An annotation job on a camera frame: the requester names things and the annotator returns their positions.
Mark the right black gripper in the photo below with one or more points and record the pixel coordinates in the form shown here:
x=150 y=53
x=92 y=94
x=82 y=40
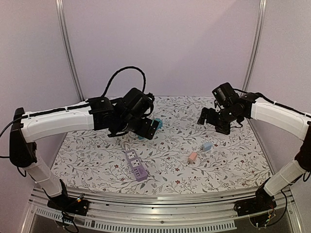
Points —
x=210 y=116

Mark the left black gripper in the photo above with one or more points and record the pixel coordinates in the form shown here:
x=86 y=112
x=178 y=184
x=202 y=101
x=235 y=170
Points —
x=143 y=131

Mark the teal power strip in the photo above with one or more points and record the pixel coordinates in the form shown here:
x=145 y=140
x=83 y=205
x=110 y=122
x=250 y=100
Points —
x=148 y=129

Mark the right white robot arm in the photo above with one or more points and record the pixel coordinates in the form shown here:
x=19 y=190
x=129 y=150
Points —
x=236 y=105

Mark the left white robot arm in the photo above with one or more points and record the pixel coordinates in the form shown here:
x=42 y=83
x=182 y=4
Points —
x=119 y=116

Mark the light blue plug adapter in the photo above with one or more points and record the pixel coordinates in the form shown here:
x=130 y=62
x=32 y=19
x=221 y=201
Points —
x=206 y=146

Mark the pink plug adapter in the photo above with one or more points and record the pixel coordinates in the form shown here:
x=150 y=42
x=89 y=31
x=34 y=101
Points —
x=191 y=158

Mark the purple power strip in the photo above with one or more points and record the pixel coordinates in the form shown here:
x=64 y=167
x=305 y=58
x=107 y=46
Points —
x=136 y=165

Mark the floral tablecloth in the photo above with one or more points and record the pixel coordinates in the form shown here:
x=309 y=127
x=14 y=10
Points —
x=91 y=160

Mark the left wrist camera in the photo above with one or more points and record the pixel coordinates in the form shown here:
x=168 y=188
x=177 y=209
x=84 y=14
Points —
x=139 y=104

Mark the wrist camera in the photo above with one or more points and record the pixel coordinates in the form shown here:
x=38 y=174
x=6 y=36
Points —
x=225 y=95
x=139 y=104

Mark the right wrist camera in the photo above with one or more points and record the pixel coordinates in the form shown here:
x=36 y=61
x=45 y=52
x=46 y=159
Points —
x=225 y=95

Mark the right aluminium post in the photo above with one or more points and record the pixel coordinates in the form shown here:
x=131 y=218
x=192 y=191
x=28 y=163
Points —
x=255 y=45

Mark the aluminium post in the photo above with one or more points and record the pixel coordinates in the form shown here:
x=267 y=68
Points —
x=67 y=47
x=255 y=45

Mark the aluminium front rail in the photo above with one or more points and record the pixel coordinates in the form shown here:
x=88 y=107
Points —
x=182 y=213

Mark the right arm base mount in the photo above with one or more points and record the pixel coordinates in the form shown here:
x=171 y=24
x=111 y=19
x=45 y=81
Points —
x=259 y=203

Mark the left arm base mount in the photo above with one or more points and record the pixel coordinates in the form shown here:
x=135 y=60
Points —
x=78 y=206

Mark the left aluminium post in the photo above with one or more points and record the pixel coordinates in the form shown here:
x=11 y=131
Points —
x=67 y=47

